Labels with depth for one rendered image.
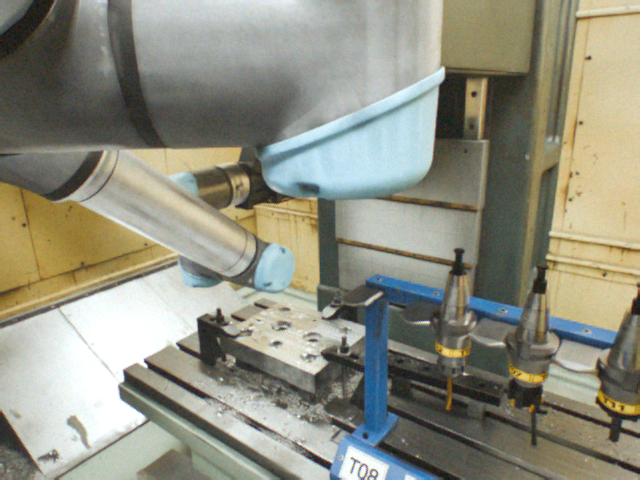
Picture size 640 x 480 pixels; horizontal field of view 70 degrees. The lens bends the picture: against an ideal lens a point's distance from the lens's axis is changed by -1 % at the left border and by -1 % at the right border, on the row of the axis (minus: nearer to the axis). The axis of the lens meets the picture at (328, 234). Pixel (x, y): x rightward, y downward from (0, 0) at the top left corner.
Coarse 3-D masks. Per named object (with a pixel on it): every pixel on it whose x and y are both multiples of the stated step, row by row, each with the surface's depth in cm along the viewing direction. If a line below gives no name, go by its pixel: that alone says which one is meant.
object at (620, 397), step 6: (600, 384) 57; (606, 390) 56; (612, 390) 55; (624, 390) 54; (612, 396) 55; (618, 396) 54; (624, 396) 54; (630, 396) 54; (636, 396) 54; (624, 402) 54; (630, 402) 54; (636, 402) 54; (630, 414) 54; (636, 414) 54
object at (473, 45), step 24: (456, 0) 68; (480, 0) 76; (504, 0) 85; (528, 0) 97; (456, 24) 70; (480, 24) 77; (504, 24) 87; (528, 24) 100; (456, 48) 71; (480, 48) 79; (504, 48) 89; (528, 48) 103; (456, 72) 74; (480, 72) 82; (504, 72) 93
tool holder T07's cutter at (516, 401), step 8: (512, 384) 64; (520, 384) 63; (512, 392) 63; (520, 392) 62; (528, 392) 62; (536, 392) 62; (512, 400) 63; (520, 400) 62; (528, 400) 62; (536, 400) 62; (520, 408) 63; (536, 408) 62
